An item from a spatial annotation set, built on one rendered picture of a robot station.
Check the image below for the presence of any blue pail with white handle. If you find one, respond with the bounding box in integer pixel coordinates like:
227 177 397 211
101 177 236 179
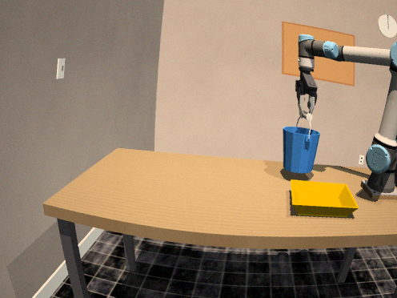
283 124 320 173

